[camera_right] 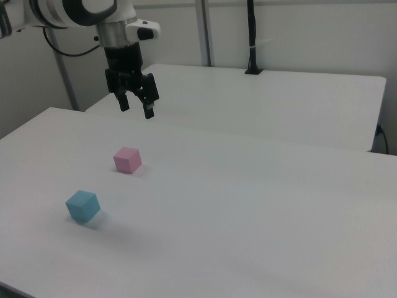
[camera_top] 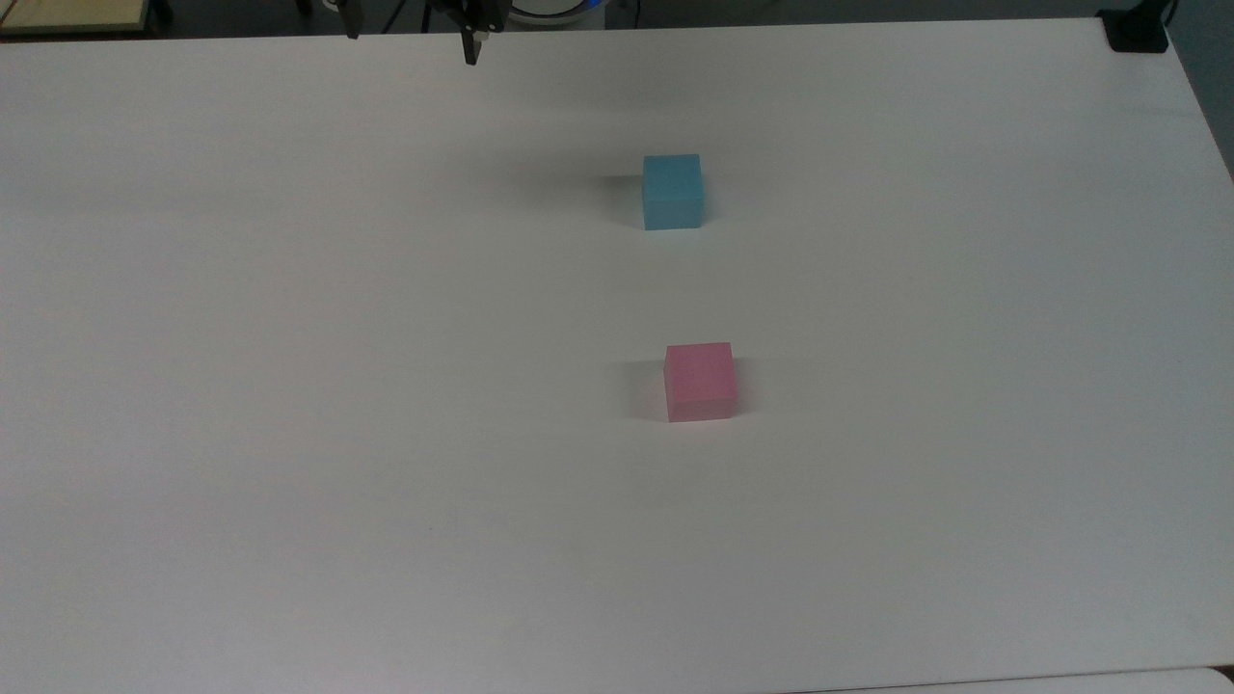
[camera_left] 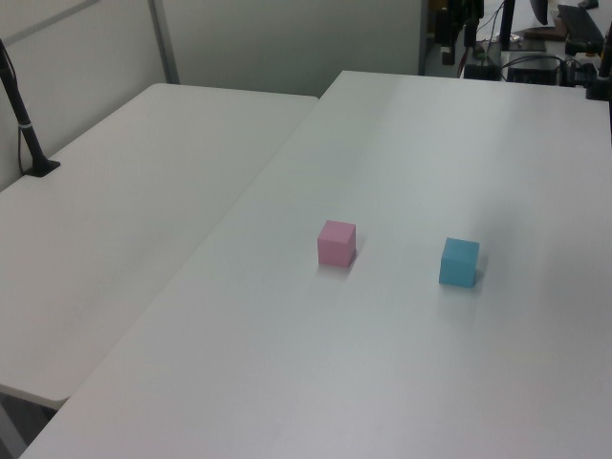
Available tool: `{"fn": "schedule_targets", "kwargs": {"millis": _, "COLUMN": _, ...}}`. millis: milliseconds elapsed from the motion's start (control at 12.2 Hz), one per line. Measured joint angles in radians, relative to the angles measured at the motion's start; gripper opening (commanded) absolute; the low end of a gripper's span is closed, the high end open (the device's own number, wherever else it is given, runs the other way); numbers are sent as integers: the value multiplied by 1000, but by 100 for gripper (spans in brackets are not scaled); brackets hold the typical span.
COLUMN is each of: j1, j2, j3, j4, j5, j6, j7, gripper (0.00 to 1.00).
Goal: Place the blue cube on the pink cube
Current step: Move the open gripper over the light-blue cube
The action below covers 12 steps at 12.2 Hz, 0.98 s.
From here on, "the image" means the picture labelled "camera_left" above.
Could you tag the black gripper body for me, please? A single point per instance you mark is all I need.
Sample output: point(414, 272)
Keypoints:
point(456, 7)

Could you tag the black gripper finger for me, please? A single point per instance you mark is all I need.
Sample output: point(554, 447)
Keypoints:
point(445, 38)
point(468, 34)

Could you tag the blue cube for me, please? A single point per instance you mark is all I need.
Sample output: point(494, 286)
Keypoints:
point(458, 265)

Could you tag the pink cube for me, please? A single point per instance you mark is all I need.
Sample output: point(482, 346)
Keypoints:
point(334, 246)

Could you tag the black monitor stand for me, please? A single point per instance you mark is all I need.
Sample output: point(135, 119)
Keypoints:
point(507, 28)

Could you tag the small black electronics box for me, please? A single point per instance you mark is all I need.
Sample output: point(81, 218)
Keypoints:
point(482, 71)

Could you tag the large black electronics box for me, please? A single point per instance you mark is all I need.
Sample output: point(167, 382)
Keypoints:
point(531, 72)

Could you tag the brown flat object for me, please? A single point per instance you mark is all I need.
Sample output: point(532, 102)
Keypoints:
point(545, 33)

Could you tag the black pole with base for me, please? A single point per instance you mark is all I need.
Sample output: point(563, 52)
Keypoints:
point(21, 115)

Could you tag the grey table leg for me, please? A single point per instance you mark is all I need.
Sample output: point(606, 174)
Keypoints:
point(10, 430)

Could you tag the black clamp mount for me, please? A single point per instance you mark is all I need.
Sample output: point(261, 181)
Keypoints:
point(600, 76)

